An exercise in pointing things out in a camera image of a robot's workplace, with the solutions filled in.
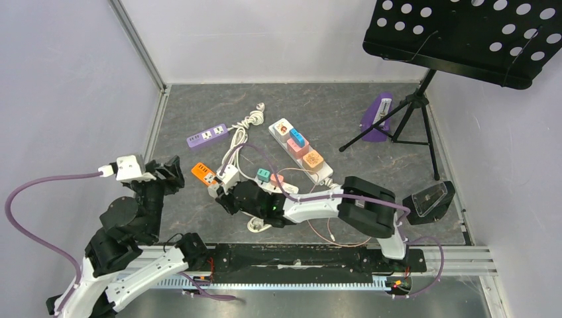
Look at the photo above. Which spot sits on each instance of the black music stand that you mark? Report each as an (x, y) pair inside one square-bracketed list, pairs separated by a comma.
[(506, 43)]

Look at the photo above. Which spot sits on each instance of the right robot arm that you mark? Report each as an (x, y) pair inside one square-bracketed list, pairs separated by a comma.
[(366, 207)]

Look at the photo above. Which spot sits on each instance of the white tiger cube adapter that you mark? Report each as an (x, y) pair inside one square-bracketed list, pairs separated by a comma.
[(281, 130)]

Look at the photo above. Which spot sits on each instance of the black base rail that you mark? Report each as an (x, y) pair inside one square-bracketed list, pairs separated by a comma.
[(238, 263)]

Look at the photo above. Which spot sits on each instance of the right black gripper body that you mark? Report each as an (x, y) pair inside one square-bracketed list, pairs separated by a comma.
[(229, 196)]

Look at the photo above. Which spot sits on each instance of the teal small adapter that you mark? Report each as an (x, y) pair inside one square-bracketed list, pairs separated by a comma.
[(263, 175)]

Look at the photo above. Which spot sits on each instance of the orange power strip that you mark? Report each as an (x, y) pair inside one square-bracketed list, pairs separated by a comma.
[(204, 174)]

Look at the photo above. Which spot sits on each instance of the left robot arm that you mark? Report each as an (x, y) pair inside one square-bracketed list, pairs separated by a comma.
[(128, 224)]

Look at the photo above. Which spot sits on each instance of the small pink charger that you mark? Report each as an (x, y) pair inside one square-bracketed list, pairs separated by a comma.
[(276, 179)]

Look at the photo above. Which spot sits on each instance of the tan cube socket adapter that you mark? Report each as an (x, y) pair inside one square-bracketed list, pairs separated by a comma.
[(312, 161)]

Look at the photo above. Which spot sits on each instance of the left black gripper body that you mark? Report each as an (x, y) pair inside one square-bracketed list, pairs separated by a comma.
[(169, 185)]

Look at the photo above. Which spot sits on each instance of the blue plug adapter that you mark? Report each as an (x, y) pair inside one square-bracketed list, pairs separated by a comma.
[(297, 137)]

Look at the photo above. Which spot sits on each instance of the pink cube socket adapter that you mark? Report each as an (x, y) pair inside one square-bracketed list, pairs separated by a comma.
[(295, 151)]

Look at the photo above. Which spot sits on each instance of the purple metronome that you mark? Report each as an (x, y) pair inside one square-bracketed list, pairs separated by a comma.
[(381, 106)]

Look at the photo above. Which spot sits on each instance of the purple power strip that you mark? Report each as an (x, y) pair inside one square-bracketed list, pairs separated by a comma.
[(208, 137)]

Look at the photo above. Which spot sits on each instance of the long white colourful power strip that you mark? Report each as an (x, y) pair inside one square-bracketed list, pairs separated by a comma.
[(322, 177)]

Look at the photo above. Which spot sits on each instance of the small white power strip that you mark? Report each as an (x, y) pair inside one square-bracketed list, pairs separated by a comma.
[(275, 188)]

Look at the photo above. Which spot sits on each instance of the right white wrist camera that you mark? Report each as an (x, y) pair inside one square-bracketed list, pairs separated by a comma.
[(226, 177)]

